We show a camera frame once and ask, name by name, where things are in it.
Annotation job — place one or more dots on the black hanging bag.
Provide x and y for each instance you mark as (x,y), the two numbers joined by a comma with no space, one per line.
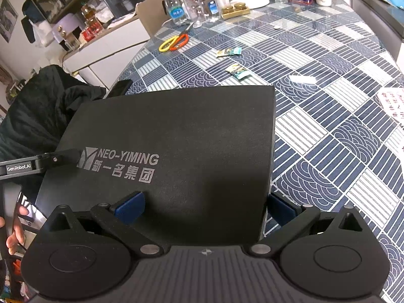
(31,22)

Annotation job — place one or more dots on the clear cat-ear lid bottle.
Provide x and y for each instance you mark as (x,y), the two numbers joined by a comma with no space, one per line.
(191,3)

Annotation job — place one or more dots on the black jacket on chair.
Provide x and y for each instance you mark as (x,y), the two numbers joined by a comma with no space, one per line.
(38,110)

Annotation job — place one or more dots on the white paper scrap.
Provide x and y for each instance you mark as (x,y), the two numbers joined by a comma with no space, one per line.
(302,79)

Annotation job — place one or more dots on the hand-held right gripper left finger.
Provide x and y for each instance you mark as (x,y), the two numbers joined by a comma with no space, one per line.
(131,206)

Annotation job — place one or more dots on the person's left hand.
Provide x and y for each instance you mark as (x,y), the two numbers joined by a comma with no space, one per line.
(17,236)

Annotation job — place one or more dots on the cooking oil bottle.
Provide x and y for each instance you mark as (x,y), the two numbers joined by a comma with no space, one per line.
(91,20)

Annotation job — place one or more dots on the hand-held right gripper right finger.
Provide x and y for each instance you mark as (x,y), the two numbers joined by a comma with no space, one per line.
(282,210)

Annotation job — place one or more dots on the blue checkered desktop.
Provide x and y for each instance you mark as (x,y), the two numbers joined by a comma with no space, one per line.
(315,126)

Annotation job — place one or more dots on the small blue candy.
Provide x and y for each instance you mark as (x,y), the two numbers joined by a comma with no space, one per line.
(243,73)
(236,50)

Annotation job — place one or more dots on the wall poster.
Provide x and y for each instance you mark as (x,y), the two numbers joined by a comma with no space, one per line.
(8,19)

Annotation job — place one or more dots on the black box lid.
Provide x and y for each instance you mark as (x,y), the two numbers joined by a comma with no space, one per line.
(189,126)

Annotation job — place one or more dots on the yellow and orange scissors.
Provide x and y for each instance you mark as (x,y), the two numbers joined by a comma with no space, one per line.
(176,42)

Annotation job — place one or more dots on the pink sticky note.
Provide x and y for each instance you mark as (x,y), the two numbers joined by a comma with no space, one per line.
(393,102)

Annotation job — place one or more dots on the white counter cabinet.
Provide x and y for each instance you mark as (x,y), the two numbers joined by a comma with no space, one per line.
(104,53)

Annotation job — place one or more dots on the gold tray of pastries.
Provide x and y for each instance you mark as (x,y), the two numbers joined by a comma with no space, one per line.
(236,11)

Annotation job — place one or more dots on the black phone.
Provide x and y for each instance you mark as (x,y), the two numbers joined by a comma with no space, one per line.
(120,88)

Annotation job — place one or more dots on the large blue-cap water bottle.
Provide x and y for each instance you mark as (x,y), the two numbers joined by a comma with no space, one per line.
(176,9)

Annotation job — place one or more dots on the small blue-cap water bottle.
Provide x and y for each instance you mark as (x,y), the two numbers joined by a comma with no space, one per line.
(210,6)

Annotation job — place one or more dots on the small gold candy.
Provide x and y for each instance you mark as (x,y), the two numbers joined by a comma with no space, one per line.
(223,52)
(234,68)

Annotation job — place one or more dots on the purple air fryer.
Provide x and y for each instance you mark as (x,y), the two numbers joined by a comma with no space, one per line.
(68,28)

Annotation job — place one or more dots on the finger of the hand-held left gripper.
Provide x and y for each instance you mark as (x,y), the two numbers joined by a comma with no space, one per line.
(60,159)

